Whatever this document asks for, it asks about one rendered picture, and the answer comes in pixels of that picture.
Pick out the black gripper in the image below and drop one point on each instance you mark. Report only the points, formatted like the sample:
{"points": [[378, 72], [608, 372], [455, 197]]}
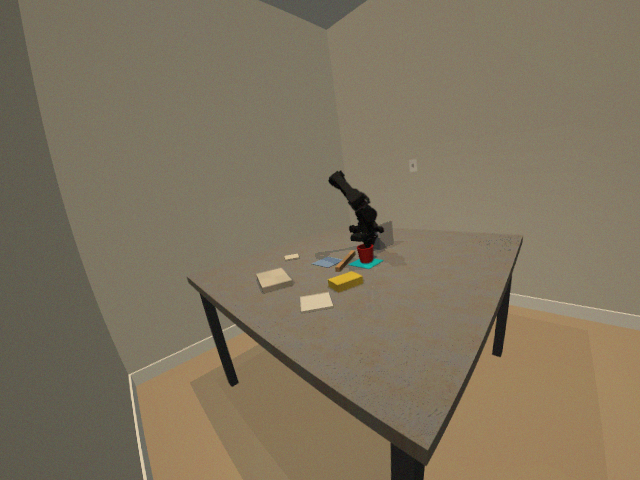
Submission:
{"points": [[367, 234]]}

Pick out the red cup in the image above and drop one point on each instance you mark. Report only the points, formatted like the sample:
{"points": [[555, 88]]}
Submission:
{"points": [[366, 255]]}

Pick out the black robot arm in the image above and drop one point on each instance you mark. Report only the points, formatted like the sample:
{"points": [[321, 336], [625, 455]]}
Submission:
{"points": [[356, 200]]}

